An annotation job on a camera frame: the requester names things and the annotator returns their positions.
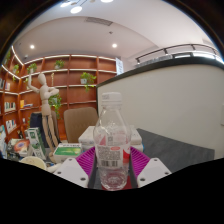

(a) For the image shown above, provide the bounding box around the stack of dark books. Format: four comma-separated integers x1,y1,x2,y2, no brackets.
6,138,31,158

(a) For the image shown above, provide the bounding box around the tan chair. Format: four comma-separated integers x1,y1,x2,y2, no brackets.
63,106,100,144

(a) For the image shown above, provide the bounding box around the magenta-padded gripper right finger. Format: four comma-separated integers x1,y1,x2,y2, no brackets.
128,146,173,189

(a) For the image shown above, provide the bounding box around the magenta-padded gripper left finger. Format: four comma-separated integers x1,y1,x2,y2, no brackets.
53,146,98,189

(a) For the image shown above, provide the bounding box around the wooden shelf unit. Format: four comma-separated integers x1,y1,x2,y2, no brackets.
0,44,118,151

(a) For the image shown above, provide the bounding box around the upright green and white carton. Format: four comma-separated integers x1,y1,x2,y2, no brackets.
26,127,48,161

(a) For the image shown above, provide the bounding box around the dark metal railing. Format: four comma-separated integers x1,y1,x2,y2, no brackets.
134,43,221,64

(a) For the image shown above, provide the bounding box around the ceiling lamp with round bulbs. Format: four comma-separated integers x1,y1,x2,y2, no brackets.
59,0,114,14

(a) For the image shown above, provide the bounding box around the flat round red coaster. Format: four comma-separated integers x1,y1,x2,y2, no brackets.
123,174,133,190

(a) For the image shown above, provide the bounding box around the white partition with dark top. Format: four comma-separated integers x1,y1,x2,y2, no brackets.
96,56,224,159

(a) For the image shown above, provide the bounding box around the wooden artist mannequin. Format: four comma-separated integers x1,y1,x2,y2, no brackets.
27,72,60,151

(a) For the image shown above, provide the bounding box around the clear plastic water bottle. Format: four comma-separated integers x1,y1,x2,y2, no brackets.
93,92,133,191

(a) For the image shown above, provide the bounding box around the flat green and white box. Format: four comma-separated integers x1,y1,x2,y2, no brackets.
53,143,83,163

